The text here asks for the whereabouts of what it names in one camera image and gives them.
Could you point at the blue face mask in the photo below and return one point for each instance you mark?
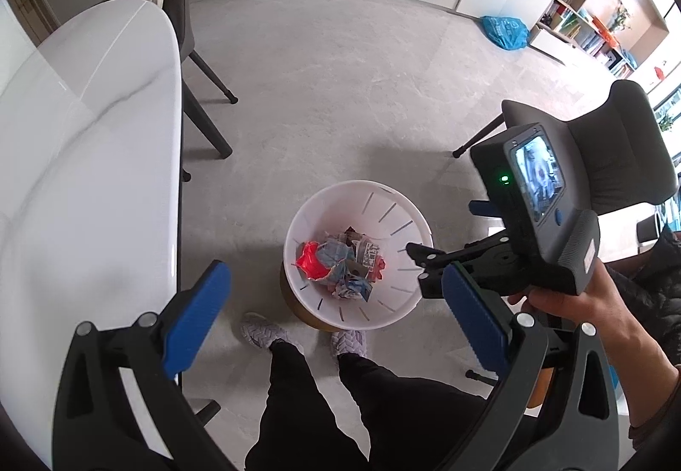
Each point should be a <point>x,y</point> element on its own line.
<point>334,258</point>

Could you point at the brown wooden stool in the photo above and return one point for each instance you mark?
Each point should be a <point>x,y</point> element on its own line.
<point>298,303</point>

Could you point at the person's legs and shoes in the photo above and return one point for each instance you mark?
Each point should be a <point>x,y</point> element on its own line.
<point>298,412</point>

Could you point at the grey padded chair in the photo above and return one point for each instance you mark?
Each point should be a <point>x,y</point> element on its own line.
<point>612,151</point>

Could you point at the grey woven slipper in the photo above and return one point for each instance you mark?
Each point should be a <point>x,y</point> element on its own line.
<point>266,330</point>
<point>349,343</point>

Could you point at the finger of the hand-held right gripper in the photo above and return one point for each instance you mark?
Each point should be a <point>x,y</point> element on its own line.
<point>483,208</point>
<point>481,258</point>

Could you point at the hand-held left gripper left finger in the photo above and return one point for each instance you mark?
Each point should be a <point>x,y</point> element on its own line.
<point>197,316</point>

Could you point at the open wooden bookshelf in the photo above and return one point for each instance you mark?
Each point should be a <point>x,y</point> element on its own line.
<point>596,8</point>

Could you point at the person's right hand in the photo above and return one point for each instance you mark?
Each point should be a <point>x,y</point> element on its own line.
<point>617,327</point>

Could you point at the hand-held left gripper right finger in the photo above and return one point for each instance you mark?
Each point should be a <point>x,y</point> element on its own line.
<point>476,324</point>

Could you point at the person's right forearm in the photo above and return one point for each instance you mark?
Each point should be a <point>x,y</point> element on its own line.
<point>652,396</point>

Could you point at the person's black puffer jacket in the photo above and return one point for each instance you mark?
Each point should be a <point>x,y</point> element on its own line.
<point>654,290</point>

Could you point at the white plastic wastebasket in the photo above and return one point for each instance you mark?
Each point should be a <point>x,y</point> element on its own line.
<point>340,207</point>

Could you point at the blue plastic bag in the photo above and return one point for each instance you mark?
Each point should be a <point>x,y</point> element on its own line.
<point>504,31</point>

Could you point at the person's right leg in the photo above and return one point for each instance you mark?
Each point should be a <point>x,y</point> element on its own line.
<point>409,418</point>

